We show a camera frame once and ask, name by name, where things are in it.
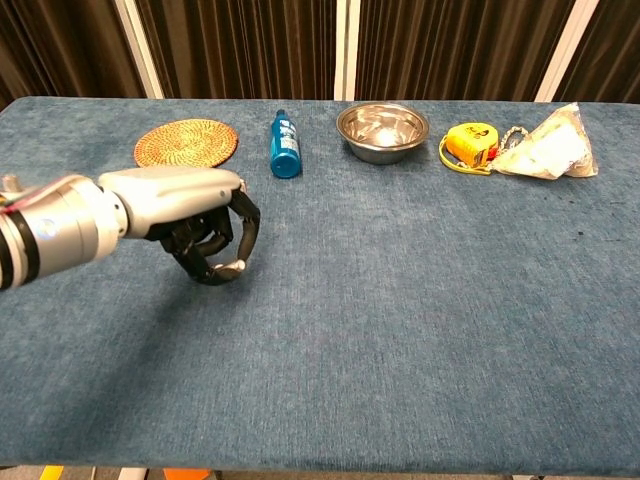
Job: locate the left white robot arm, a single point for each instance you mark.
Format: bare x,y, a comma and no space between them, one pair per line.
55,230

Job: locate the yellow tape measure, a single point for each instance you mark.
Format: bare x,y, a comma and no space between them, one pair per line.
472,144

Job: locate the white frame post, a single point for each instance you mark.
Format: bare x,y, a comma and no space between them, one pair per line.
141,47
567,47
347,47

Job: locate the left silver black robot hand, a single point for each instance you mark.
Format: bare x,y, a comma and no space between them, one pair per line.
170,200

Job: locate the round woven rattan coaster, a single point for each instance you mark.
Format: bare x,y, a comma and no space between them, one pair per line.
186,144

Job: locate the blue fabric table cover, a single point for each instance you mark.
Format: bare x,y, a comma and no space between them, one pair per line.
380,310

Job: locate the white table leg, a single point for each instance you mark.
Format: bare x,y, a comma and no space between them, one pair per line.
132,474

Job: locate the silver bolt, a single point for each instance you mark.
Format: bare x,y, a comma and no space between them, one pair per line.
231,268

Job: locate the clear plastic bag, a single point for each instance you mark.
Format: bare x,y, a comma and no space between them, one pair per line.
550,147

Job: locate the stainless steel bowl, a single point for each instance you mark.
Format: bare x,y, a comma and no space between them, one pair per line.
382,134

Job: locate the yellow object under table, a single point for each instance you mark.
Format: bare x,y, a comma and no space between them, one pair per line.
51,473

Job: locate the blue plastic bottle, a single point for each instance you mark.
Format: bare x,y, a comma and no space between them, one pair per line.
285,147

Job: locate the dark brown curtain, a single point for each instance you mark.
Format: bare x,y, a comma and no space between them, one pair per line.
235,45
55,45
450,45
607,55

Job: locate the orange object under table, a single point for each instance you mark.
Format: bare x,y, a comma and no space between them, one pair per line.
186,474

